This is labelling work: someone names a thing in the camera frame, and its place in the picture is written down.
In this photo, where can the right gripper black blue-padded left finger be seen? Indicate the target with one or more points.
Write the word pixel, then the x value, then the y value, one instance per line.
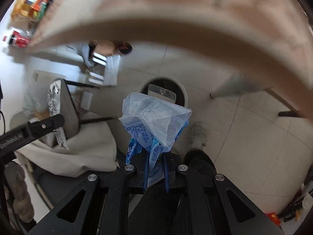
pixel 98 205

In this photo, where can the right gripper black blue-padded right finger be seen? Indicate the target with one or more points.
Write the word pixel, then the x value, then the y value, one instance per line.
pixel 213 205

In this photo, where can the clear blue printed plastic bag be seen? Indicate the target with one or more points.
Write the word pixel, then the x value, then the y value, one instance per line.
pixel 154 125

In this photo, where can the white round trash bin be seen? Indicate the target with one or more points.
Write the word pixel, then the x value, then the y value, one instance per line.
pixel 167 89

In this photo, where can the black fuzzy trouser leg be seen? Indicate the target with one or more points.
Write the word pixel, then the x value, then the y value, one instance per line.
pixel 200 161

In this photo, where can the beige cloth cover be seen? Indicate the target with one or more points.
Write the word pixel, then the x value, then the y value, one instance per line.
pixel 93 148

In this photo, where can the silver foil snack wrapper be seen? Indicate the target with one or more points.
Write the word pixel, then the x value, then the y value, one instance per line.
pixel 54 102

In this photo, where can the grey fluffy slipper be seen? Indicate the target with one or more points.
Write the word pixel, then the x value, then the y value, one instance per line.
pixel 198 137

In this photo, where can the red drink can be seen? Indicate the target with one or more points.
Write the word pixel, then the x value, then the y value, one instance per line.
pixel 18 40

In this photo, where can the white folded paper bag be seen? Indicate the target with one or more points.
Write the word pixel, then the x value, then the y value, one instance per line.
pixel 111 71

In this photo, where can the brown cardboard box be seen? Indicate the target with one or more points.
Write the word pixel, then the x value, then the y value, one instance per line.
pixel 104 47

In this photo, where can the orange snack package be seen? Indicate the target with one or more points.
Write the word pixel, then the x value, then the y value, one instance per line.
pixel 36 8

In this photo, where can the checkered dining table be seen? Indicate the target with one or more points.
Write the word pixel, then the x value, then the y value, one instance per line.
pixel 270 41

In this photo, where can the dark slipper with red strap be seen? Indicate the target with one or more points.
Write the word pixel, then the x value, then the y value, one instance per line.
pixel 124 47

